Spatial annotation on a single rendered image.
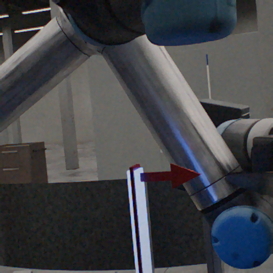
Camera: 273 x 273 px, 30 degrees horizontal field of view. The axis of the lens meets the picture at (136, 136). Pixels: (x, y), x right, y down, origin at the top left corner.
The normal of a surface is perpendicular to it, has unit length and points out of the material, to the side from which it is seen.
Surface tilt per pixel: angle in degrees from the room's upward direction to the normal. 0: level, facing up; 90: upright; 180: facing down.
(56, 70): 133
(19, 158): 90
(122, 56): 94
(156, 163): 90
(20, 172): 90
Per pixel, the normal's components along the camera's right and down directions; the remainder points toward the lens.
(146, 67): -0.03, -0.09
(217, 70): -0.32, 0.07
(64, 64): 0.26, 0.67
